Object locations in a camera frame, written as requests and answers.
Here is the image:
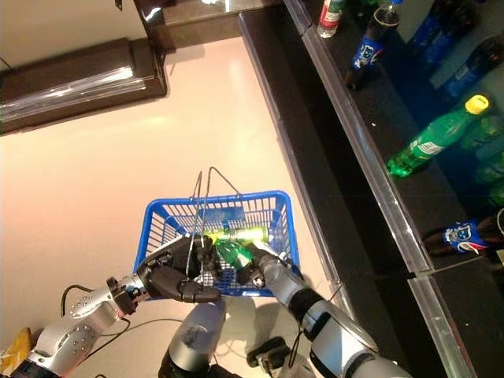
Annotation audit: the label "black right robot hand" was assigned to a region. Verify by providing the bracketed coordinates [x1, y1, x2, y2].
[235, 240, 295, 291]

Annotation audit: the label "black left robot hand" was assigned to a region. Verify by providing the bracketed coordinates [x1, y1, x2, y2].
[135, 232, 224, 304]

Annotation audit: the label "blue plastic shopping basket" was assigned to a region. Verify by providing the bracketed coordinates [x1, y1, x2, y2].
[132, 165, 303, 302]

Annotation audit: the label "green bottles inside basket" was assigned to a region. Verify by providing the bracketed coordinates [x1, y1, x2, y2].
[230, 227, 273, 243]

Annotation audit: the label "silver left robot leg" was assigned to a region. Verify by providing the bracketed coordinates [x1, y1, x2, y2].
[157, 301, 228, 378]

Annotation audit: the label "black metal shelf board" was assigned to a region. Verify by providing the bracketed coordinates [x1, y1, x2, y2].
[238, 7, 446, 378]
[283, 0, 504, 378]

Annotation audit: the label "yellow crumpled bag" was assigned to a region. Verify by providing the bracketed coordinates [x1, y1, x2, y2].
[0, 326, 35, 373]

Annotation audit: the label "dark display cabinet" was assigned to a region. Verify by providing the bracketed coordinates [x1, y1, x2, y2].
[0, 37, 169, 135]

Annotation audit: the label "clear water bottle red cap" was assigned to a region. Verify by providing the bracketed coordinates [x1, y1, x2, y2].
[317, 0, 347, 39]

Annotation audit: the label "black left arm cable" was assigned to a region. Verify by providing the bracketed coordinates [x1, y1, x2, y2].
[58, 283, 95, 318]

